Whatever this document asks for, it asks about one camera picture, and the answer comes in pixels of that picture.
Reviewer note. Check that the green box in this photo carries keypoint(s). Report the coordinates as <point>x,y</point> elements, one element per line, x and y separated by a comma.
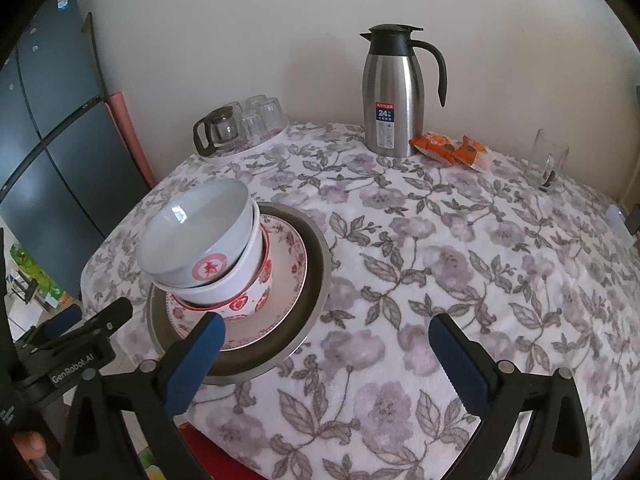
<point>30,265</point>

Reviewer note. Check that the white bowl with red emblem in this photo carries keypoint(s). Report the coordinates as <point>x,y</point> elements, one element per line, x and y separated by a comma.
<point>200,225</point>

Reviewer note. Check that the pink rolled mat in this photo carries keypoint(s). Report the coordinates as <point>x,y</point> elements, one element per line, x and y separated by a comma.
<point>125,130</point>

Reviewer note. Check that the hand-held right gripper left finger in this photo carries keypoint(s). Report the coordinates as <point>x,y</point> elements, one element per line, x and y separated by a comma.
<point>200,360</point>

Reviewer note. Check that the small white box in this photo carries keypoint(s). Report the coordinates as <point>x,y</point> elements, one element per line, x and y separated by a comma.
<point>617,217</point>

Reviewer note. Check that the floral tablecloth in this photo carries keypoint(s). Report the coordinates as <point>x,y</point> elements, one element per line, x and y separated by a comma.
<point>425,260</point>

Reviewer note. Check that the orange snack packet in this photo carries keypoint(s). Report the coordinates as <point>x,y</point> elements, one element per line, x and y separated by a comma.
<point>472,152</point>
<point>432,145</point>

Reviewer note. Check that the red patterned bowl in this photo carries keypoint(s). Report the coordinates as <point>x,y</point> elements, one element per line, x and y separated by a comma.
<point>255,300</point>

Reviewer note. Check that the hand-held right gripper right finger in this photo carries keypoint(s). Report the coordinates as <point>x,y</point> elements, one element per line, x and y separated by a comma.
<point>460,370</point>

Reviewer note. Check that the pink floral plate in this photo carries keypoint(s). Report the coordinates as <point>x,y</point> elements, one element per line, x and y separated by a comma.
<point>285,280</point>

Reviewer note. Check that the dark refrigerator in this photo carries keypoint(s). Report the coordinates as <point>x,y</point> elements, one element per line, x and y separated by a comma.
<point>65,170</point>

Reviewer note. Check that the stainless steel thermos jug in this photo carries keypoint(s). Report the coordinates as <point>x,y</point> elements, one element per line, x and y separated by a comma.
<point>390,85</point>

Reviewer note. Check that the person's left hand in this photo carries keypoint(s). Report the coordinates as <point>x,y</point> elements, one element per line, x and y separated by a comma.
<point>30,444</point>

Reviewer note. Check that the red stool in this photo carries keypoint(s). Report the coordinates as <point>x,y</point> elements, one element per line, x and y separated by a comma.
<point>205,452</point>

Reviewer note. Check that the white square bowl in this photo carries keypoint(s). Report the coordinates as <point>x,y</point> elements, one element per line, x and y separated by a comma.
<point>225,287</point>

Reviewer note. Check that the clear glass mug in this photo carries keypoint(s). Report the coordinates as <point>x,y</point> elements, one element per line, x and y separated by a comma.
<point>542,160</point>

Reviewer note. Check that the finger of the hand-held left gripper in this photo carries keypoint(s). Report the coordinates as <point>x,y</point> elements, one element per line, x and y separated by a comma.
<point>112,316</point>
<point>62,320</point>

